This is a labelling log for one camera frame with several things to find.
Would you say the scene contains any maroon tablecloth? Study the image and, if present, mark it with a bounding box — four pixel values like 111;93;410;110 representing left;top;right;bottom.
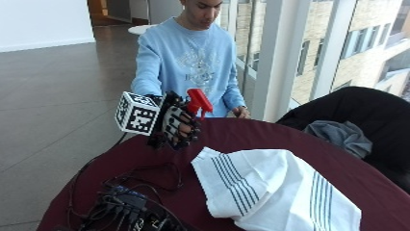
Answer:
36;116;410;231

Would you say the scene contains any white marker cube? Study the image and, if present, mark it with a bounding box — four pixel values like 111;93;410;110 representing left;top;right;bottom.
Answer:
115;90;164;137

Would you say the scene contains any grey cloth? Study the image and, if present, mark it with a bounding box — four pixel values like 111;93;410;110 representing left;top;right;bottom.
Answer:
301;119;374;160

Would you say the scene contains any person in light blue sweatshirt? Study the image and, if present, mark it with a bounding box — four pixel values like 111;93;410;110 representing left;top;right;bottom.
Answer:
130;0;255;119

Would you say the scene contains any white striped cloth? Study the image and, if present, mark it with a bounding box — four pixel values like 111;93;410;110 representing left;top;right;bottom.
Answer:
189;146;362;231

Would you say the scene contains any black armchair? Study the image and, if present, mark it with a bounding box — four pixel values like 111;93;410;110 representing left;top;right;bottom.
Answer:
276;86;410;195

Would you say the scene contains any black electronic box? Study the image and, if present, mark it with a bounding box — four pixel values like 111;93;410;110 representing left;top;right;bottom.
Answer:
126;207;189;231

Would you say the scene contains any white round table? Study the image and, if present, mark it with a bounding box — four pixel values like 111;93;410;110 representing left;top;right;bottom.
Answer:
127;23;160;36

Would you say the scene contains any looped black cable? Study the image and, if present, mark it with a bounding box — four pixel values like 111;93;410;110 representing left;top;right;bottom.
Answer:
102;162;187;194

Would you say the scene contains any white window frame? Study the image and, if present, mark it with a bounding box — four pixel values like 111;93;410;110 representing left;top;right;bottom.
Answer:
223;0;360;123

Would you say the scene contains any blue and black cable hub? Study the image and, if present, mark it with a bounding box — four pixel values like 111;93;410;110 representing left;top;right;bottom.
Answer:
96;185;151;222

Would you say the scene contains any long black cable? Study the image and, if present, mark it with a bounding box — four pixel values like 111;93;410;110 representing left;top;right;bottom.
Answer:
66;132;130;227

